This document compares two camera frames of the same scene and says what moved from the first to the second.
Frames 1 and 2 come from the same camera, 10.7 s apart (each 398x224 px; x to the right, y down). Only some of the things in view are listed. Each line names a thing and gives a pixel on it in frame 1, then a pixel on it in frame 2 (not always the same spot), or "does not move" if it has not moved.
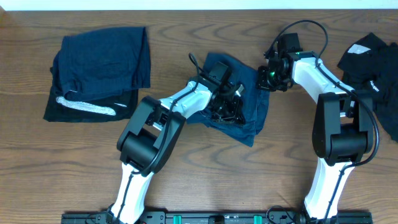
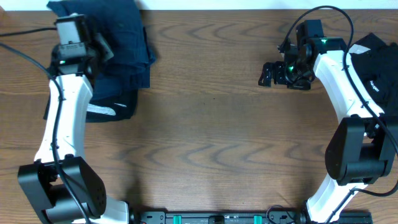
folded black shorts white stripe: (112, 108) does not move
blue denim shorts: (256, 101) -> (122, 22)
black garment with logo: (371, 67) does not move
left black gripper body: (229, 109) -> (101, 43)
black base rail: (218, 217) does not move
